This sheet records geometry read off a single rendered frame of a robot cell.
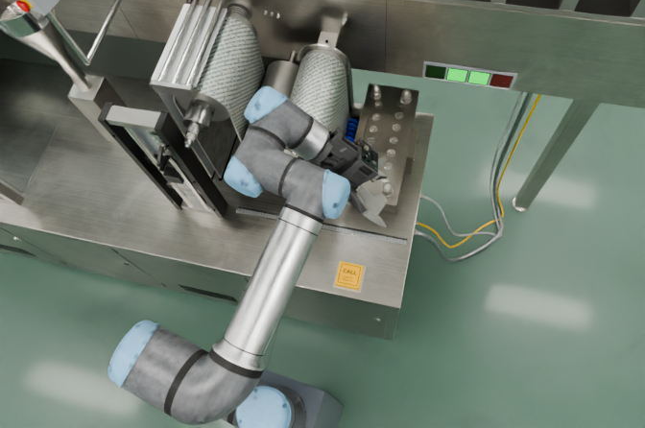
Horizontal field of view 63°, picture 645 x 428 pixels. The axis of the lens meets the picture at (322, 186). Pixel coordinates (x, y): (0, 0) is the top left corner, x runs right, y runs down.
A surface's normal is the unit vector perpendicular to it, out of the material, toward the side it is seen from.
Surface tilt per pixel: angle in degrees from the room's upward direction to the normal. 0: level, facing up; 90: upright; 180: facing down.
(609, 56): 90
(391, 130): 0
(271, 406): 7
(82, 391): 0
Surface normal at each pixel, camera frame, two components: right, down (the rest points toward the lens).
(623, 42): -0.23, 0.89
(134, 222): -0.09, -0.42
